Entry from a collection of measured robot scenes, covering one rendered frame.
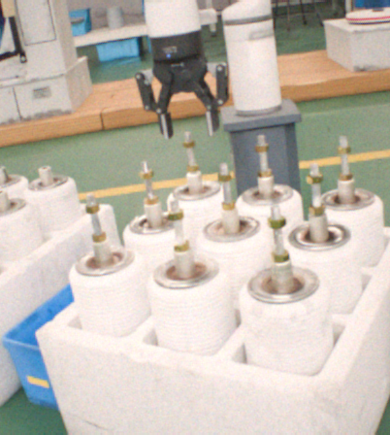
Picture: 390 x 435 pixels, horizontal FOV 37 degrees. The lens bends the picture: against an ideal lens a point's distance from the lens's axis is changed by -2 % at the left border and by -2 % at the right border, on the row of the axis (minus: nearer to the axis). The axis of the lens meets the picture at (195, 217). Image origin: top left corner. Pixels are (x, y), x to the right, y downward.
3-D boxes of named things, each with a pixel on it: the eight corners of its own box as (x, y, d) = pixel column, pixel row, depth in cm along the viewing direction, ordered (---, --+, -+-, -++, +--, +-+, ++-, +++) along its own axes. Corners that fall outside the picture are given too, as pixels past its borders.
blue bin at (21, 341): (124, 306, 114) (111, 250, 109) (173, 314, 109) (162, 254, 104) (18, 402, 90) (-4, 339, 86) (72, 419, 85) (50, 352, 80)
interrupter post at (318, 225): (307, 237, 72) (305, 212, 71) (325, 233, 72) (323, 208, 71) (313, 245, 70) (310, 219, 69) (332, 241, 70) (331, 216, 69)
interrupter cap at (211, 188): (176, 187, 97) (175, 184, 96) (222, 183, 95) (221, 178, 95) (170, 205, 90) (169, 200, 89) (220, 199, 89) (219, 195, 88)
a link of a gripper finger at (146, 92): (146, 67, 88) (161, 104, 90) (136, 72, 89) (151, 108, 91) (140, 71, 86) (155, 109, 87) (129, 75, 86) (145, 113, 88)
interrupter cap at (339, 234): (280, 233, 74) (280, 228, 74) (338, 221, 75) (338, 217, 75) (299, 258, 67) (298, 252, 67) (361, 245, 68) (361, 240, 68)
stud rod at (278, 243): (281, 270, 62) (274, 203, 59) (288, 272, 61) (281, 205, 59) (275, 274, 61) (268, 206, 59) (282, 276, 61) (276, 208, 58)
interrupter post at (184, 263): (172, 278, 68) (167, 252, 67) (183, 268, 70) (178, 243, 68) (189, 282, 66) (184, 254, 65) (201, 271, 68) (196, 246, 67)
